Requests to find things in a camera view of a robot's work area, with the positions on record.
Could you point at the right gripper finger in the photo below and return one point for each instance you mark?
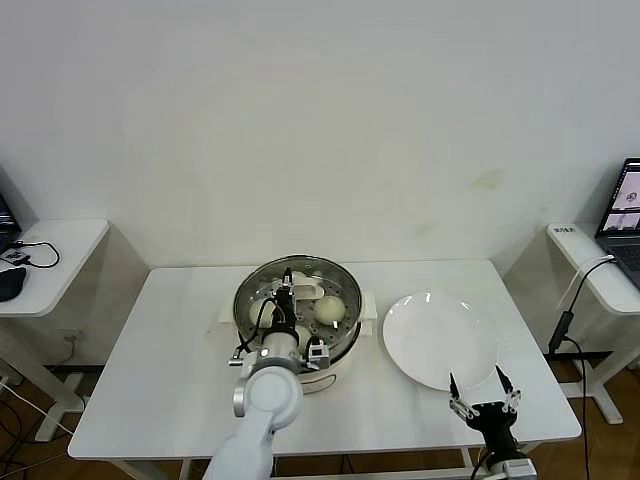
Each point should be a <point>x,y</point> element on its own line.
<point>504,382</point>
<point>454,390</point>

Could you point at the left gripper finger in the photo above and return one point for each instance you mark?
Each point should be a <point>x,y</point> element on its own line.
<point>287,282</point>

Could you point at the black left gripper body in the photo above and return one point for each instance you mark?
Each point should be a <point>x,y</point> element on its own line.
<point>284,315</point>

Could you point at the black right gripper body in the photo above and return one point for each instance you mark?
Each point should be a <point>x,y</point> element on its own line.
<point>492,422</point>

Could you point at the white steamed baozi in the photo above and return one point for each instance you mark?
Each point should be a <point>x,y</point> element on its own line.
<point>258,312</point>
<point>328,309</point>
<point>303,335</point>
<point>300,275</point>

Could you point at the stainless steel steamer basket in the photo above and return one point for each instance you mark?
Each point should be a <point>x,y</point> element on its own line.
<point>350,334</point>

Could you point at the white round plate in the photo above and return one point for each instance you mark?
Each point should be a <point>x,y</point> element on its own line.
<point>435,340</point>

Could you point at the white electric cooker base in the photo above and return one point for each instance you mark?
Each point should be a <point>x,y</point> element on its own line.
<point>335,375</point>

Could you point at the white side desk with label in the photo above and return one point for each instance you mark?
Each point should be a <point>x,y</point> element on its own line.
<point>575,247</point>

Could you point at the small printed desk label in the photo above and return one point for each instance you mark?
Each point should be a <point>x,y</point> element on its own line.
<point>564,230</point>

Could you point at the grey open laptop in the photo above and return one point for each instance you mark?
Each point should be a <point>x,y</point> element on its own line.
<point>627,190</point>

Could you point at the small grey usb adapter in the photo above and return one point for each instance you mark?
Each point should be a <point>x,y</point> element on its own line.
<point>14,256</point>

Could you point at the black computer mouse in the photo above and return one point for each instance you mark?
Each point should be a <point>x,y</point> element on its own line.
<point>10,282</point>

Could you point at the black open laptop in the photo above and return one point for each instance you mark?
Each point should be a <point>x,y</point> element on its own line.
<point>7,220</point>

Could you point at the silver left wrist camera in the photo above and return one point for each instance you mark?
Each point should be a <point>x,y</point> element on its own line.
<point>316,354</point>

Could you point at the white metal table frame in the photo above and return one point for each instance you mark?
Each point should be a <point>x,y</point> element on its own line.
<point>400,472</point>

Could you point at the white wall socket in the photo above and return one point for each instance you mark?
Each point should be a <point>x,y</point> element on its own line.
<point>74,334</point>

